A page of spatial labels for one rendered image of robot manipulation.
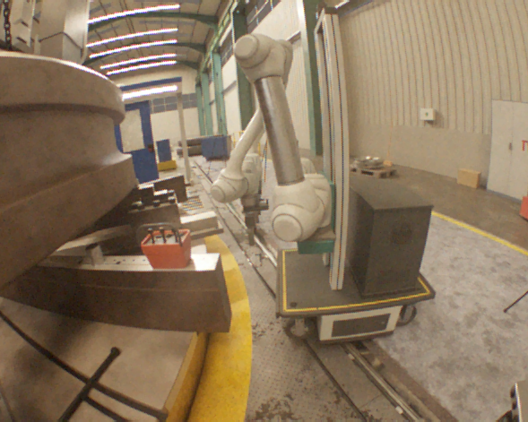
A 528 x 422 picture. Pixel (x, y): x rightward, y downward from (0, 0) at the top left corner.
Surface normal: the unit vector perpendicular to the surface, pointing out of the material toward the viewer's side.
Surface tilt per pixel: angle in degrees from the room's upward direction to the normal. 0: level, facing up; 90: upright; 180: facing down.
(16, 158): 90
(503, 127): 90
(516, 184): 90
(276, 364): 0
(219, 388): 0
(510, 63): 90
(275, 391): 0
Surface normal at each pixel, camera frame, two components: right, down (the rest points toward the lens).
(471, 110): -0.93, 0.19
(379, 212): -0.06, 0.34
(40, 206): 0.99, -0.05
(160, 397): -0.08, -0.94
